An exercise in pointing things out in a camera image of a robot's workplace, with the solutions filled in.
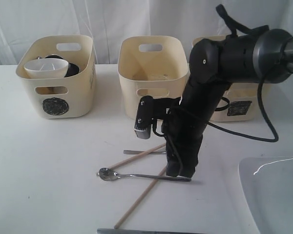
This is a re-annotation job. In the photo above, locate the steel fork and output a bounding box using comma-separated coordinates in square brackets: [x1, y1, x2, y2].
[123, 150, 166, 155]

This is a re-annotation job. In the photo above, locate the cream bin with square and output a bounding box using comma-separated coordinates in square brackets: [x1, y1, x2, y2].
[188, 36, 259, 122]

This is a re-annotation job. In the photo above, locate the white backdrop curtain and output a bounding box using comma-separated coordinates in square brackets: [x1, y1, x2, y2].
[0, 0, 293, 65]

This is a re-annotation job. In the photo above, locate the small steel bowl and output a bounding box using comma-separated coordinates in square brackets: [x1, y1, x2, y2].
[64, 63, 80, 78]

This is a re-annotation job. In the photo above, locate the white ceramic bowl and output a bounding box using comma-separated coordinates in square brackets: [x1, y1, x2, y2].
[23, 58, 69, 79]

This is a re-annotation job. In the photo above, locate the white square plate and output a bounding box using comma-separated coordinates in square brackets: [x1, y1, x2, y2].
[238, 157, 293, 234]

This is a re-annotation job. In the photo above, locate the cream bin with circle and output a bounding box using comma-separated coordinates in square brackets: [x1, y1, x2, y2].
[16, 35, 96, 119]

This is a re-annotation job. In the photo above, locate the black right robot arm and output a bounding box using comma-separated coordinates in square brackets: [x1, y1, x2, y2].
[155, 29, 293, 178]

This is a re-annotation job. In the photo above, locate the steel spoon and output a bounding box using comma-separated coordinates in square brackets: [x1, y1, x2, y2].
[97, 168, 191, 182]

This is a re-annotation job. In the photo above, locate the cream bin with triangle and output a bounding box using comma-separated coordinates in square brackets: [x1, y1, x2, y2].
[118, 36, 188, 119]

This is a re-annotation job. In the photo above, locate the steel mug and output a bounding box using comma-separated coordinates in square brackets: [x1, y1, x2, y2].
[36, 54, 64, 60]

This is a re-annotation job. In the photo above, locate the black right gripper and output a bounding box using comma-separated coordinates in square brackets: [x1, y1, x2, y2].
[152, 97, 205, 177]

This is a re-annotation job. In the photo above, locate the wooden chopstick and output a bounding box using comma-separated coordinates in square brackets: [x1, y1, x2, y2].
[114, 179, 159, 229]
[108, 143, 166, 170]

